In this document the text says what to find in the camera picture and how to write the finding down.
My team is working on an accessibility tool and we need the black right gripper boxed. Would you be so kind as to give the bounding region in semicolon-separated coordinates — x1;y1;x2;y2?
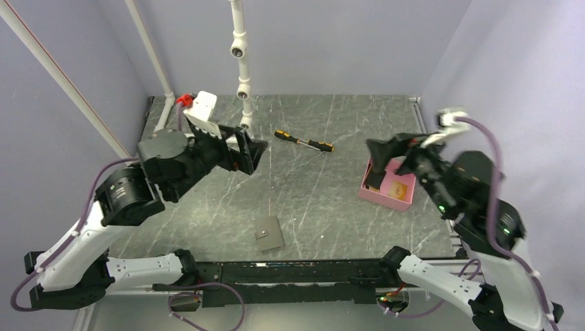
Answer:
364;128;455;214

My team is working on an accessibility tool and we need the grey leather card holder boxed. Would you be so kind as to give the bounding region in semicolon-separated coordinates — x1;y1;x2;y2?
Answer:
255;215;285;252

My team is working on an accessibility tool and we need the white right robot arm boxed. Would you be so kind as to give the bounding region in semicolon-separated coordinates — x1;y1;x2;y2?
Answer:
366;133;564;330

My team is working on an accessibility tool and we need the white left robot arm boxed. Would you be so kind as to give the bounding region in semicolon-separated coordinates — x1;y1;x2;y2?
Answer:
25;126;268;311

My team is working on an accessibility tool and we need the pink plastic card box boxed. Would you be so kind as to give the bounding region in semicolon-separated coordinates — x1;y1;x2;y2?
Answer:
358;159;417;211

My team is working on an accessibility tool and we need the yellow black screwdriver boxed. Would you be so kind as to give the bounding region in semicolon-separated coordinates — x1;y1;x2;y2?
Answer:
274;130;335;152

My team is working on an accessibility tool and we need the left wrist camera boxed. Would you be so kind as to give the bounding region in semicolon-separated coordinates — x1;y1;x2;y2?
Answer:
176;90;222;138

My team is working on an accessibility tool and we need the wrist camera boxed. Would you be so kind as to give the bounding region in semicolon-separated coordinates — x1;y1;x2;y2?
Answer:
420;106;470;148
176;90;222;138

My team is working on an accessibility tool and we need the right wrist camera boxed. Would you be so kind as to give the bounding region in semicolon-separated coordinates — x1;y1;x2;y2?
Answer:
420;106;470;148

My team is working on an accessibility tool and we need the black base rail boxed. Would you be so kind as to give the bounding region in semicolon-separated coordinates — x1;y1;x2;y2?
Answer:
152;248;426;308

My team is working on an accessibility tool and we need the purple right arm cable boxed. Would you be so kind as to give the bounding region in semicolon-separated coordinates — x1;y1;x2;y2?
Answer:
377;116;561;331

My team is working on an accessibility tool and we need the aluminium extrusion frame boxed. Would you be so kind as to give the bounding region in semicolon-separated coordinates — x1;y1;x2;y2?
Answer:
72;96;502;331

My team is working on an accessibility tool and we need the white PVC pipe frame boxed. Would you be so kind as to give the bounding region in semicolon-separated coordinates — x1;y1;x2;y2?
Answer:
0;0;256;159

